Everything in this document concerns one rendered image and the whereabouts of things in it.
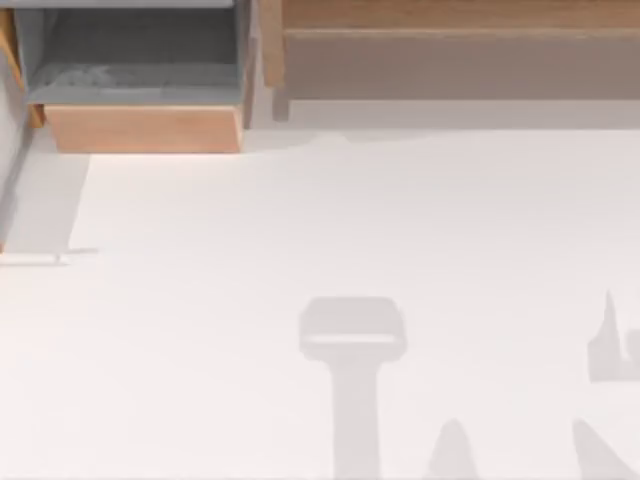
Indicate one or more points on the pale wooden drawer front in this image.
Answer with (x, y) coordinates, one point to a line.
(145, 128)

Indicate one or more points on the wooden open shelf unit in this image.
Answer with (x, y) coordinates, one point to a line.
(450, 50)

